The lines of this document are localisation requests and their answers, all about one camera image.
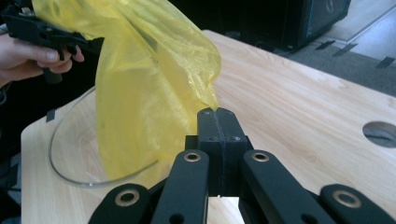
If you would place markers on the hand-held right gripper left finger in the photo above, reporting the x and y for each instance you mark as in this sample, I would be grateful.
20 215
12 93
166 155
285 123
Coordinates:
213 140

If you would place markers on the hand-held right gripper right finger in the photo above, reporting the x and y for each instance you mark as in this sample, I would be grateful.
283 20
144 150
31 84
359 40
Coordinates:
231 140

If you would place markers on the yellow plastic bag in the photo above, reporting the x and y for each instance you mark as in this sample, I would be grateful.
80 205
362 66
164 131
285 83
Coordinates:
140 93

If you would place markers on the clear plastic bin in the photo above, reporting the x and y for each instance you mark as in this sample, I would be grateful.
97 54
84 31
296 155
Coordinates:
77 149

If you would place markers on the angled black floor tape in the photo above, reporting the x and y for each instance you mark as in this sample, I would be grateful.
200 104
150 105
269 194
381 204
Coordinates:
50 115

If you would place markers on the black cabinet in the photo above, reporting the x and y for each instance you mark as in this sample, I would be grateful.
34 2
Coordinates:
280 21

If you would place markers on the black floor tape strip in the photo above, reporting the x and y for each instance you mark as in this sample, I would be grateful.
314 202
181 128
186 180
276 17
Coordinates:
385 62
325 45
345 49

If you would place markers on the round black table grommet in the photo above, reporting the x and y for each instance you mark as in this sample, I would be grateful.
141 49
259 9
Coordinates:
381 135

